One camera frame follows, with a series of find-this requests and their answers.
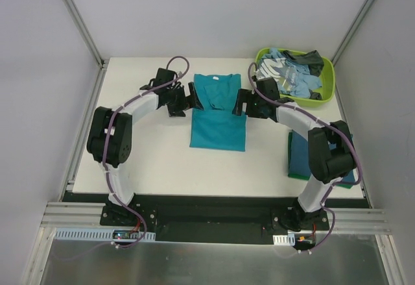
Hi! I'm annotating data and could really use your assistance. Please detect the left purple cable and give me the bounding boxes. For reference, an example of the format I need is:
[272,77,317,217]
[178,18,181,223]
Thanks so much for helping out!
[100,55,191,249]

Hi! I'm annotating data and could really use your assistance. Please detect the light blue printed t-shirt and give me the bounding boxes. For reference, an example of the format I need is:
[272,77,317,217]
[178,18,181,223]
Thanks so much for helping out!
[256,47,322,100]

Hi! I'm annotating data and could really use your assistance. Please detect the folded dark blue t-shirt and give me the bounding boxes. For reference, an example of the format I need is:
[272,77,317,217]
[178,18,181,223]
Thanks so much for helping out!
[288,129,356,188]

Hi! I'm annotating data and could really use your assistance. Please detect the right white cable duct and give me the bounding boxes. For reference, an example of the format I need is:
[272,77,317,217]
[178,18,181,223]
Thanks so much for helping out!
[272,234,296,247]

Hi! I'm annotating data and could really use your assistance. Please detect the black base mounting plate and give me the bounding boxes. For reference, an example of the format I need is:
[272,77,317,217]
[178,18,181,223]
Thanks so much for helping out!
[61,191,338,243]

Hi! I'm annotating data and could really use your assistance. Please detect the white cable duct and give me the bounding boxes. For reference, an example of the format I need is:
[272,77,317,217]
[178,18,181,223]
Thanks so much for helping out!
[272,234,296,247]
[54,228,156,243]

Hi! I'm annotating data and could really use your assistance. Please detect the left white cable duct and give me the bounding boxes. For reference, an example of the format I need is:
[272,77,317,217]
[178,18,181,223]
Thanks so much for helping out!
[54,228,156,243]

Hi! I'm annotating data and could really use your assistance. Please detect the dark grey garment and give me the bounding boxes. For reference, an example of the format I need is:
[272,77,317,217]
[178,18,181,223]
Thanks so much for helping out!
[282,50,324,77]

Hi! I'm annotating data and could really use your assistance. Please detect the folded green t-shirt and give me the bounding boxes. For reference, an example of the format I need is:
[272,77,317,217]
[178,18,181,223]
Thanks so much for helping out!
[287,130,353,190]

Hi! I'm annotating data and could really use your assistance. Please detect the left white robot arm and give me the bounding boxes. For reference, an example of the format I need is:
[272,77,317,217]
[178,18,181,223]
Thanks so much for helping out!
[86,68,204,226]

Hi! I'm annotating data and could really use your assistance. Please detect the purple cable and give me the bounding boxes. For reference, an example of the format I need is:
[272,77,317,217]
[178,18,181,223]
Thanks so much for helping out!
[248,61,363,260]
[100,55,191,249]

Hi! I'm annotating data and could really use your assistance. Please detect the left aluminium frame post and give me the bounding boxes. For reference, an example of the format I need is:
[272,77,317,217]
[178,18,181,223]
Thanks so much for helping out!
[62,0,106,68]

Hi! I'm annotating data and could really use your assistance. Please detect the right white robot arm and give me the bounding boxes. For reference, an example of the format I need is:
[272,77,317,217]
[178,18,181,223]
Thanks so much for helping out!
[233,79,361,230]

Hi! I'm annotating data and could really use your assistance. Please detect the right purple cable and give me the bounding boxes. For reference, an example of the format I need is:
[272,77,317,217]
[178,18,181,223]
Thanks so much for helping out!
[248,61,363,260]

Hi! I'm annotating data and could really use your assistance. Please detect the right aluminium frame post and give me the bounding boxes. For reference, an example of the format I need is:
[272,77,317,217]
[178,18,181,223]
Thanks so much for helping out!
[331,0,376,66]

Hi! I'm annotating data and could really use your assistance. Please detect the lime green plastic basket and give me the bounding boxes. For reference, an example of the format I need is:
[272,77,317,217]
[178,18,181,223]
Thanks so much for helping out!
[255,47,336,108]

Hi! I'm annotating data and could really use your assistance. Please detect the teal t-shirt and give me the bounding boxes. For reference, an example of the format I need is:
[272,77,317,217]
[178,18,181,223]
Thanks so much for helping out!
[190,73,246,152]

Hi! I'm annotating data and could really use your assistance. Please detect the aluminium frame post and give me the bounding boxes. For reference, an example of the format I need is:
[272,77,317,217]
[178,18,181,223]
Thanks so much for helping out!
[62,0,106,68]
[331,0,376,66]

